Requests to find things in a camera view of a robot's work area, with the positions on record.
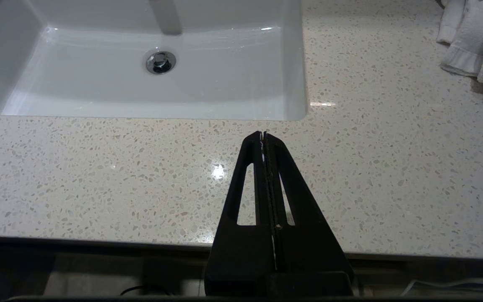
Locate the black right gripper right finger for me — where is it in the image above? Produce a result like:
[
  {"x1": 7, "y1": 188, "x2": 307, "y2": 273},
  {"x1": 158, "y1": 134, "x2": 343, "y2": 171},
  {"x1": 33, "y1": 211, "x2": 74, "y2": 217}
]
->
[{"x1": 265, "y1": 132, "x2": 354, "y2": 276}]

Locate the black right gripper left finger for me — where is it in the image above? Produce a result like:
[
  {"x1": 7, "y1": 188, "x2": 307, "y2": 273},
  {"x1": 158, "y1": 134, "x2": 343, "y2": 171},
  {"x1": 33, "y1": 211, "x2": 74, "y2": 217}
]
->
[{"x1": 205, "y1": 131, "x2": 276, "y2": 294}]

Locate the chrome sink drain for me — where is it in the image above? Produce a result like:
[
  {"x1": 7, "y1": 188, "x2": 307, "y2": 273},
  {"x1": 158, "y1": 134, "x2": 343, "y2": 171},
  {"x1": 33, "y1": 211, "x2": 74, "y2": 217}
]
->
[{"x1": 144, "y1": 49, "x2": 177, "y2": 76}]

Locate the white ceramic sink basin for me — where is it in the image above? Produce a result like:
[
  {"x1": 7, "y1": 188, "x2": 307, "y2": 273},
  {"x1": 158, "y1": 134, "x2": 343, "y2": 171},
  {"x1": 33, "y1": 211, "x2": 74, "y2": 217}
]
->
[{"x1": 0, "y1": 0, "x2": 309, "y2": 122}]

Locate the thin black cable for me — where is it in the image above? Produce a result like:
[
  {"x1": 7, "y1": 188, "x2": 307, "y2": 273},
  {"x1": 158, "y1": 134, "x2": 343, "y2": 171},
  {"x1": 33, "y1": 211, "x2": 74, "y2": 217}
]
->
[{"x1": 119, "y1": 284, "x2": 171, "y2": 297}]

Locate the thin white cable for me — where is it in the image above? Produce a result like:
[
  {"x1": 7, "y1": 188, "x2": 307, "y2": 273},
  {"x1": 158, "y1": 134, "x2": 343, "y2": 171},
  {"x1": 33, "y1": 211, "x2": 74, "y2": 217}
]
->
[{"x1": 401, "y1": 278, "x2": 483, "y2": 295}]

